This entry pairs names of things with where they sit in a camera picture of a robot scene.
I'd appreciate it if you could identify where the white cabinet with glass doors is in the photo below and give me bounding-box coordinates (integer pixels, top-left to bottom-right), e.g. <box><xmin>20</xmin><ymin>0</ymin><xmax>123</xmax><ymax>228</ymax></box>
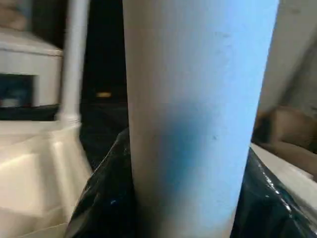
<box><xmin>0</xmin><ymin>29</ymin><xmax>64</xmax><ymax>108</ymax></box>

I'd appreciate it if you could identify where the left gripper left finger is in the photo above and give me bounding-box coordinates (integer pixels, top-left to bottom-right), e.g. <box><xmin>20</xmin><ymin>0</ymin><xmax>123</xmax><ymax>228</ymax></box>
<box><xmin>65</xmin><ymin>127</ymin><xmax>136</xmax><ymax>238</ymax></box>

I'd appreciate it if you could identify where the white plastic table top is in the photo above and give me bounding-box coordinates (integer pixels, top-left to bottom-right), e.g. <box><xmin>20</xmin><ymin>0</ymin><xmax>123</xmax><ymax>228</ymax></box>
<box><xmin>0</xmin><ymin>119</ymin><xmax>94</xmax><ymax>238</ymax></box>

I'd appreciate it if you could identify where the brown cardboard box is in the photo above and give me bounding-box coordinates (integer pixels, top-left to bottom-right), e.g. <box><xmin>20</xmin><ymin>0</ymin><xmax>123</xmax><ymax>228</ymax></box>
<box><xmin>254</xmin><ymin>106</ymin><xmax>317</xmax><ymax>152</ymax></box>

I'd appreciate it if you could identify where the white plastic table leg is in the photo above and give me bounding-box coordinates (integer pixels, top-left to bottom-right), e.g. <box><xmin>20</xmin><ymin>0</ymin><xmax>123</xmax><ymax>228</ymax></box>
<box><xmin>122</xmin><ymin>0</ymin><xmax>281</xmax><ymax>238</ymax></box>
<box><xmin>55</xmin><ymin>0</ymin><xmax>90</xmax><ymax>127</ymax></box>

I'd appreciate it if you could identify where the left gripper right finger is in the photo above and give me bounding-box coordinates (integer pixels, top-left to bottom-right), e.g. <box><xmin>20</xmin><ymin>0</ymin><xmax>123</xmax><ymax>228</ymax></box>
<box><xmin>231</xmin><ymin>146</ymin><xmax>317</xmax><ymax>238</ymax></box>

